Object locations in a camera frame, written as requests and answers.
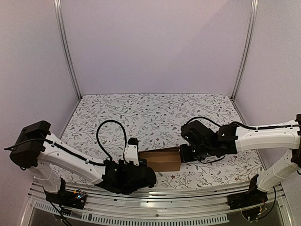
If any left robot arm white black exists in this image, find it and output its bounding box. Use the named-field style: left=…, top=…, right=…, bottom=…
left=6, top=121, right=157, bottom=204

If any brown cardboard paper box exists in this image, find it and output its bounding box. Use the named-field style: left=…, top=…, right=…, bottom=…
left=138, top=147, right=182, bottom=172

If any right aluminium frame post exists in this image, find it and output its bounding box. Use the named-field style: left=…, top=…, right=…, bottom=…
left=230, top=0, right=259, bottom=102

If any aluminium front rail frame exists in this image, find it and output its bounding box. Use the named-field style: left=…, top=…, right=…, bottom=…
left=20, top=182, right=293, bottom=226

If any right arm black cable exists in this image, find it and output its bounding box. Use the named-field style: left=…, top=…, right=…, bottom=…
left=188, top=116, right=299, bottom=130

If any aluminium frame post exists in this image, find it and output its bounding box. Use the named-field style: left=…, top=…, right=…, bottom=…
left=54, top=0, right=82, bottom=101
left=230, top=0, right=259, bottom=102

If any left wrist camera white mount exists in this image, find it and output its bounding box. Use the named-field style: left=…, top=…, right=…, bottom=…
left=124, top=137, right=139, bottom=166

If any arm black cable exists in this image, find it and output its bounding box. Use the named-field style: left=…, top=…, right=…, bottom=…
left=188, top=116, right=299, bottom=130
left=96, top=120, right=127, bottom=158

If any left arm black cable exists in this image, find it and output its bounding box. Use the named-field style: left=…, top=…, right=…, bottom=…
left=96, top=120, right=127, bottom=158

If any left aluminium frame post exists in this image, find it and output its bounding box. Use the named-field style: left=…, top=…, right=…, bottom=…
left=54, top=0, right=82, bottom=101

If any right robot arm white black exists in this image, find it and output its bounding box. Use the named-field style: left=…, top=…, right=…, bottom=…
left=179, top=114, right=301, bottom=205

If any floral patterned table mat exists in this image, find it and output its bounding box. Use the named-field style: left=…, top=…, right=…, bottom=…
left=61, top=94, right=263, bottom=190

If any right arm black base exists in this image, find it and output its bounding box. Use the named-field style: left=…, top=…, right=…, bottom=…
left=227, top=175, right=268, bottom=210

